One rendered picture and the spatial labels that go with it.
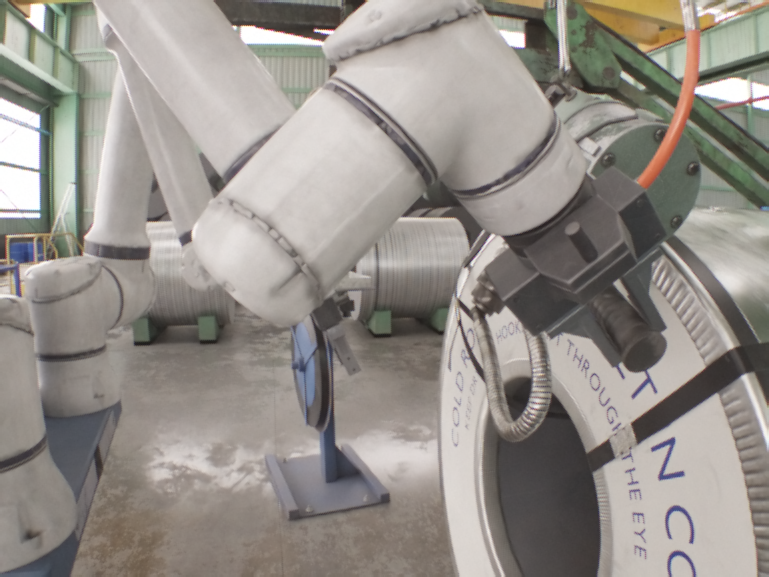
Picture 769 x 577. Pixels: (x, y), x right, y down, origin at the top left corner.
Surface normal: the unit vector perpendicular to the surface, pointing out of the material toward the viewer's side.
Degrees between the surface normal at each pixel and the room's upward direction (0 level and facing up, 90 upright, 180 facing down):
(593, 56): 90
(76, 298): 91
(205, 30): 75
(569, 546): 24
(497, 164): 126
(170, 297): 109
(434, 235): 48
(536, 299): 115
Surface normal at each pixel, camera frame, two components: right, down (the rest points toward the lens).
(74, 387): 0.57, -0.27
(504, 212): -0.36, 0.80
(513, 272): -0.65, -0.59
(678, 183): 0.12, 0.54
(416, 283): 0.21, 0.32
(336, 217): 0.38, 0.41
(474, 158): -0.17, 0.76
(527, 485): 0.19, -0.29
